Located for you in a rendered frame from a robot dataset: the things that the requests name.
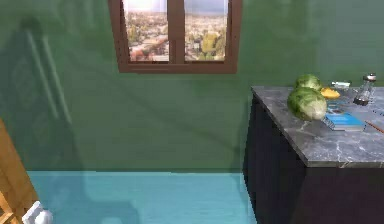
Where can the brown framed window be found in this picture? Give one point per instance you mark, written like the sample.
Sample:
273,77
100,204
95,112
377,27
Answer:
176,33

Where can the large green lettuce head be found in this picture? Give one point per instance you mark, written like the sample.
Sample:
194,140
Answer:
306,104

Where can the small green lettuce head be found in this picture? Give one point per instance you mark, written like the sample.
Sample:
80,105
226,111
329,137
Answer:
308,81

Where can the black counter with marble top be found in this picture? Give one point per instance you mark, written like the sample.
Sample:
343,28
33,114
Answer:
300,166

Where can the yellow food piece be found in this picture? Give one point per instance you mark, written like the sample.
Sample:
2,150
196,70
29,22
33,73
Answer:
330,93

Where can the blue book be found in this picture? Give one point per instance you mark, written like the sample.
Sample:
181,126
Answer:
345,120

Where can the glass pepper shaker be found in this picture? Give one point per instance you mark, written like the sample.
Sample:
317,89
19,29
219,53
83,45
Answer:
364,91

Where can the brown pencil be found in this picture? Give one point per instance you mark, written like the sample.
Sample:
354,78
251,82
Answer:
375,126

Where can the white object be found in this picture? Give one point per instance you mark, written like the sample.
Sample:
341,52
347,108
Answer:
36,215

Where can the wooden furniture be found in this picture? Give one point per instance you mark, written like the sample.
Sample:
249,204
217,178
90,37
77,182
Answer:
13,180

